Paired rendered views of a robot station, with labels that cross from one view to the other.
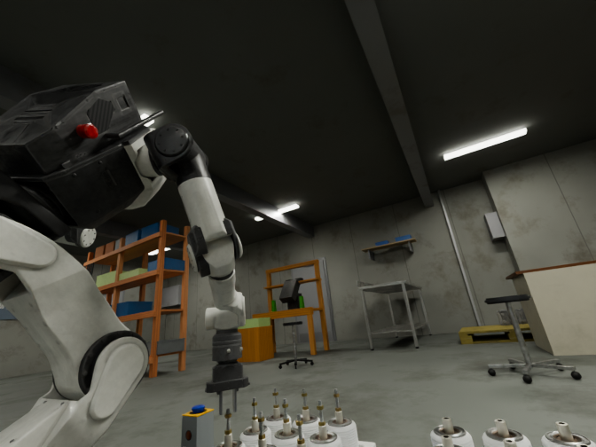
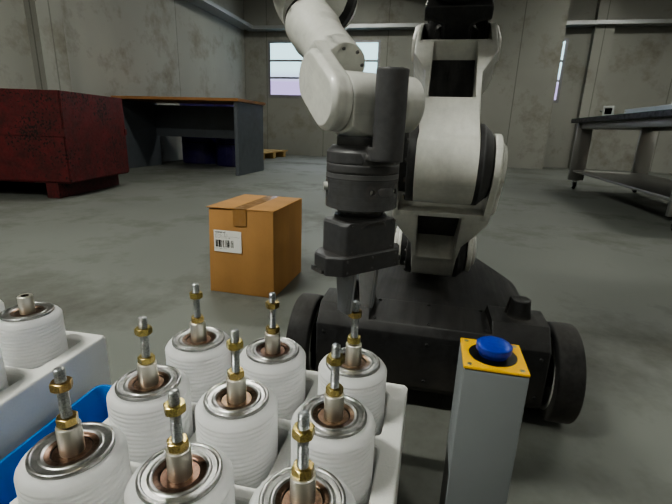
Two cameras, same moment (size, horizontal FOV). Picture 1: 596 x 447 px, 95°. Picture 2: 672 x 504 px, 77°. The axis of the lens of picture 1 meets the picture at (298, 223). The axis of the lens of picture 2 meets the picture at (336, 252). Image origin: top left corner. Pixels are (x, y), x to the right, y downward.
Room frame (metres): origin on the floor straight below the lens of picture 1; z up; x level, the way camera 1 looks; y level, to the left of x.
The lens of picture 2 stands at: (1.40, 0.08, 0.56)
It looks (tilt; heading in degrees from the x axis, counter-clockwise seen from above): 16 degrees down; 164
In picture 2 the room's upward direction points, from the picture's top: 2 degrees clockwise
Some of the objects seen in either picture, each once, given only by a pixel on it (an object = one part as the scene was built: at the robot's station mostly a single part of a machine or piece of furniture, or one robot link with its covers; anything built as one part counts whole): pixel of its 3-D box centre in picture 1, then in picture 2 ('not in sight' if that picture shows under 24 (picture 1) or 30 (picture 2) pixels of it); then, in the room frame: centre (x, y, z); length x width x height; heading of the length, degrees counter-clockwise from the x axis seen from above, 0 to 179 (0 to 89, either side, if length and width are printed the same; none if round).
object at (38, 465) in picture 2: (340, 422); (72, 449); (1.00, -0.06, 0.25); 0.08 x 0.08 x 0.01
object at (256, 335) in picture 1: (280, 306); not in sight; (5.44, 0.51, 0.86); 1.33 x 1.24 x 1.72; 59
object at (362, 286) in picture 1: (398, 310); not in sight; (5.58, -1.75, 0.56); 2.11 x 0.80 x 1.11; 152
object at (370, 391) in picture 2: not in sight; (350, 417); (0.91, 0.26, 0.16); 0.10 x 0.10 x 0.18
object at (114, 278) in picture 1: (128, 299); not in sight; (5.36, 3.43, 1.29); 2.87 x 0.75 x 2.58; 62
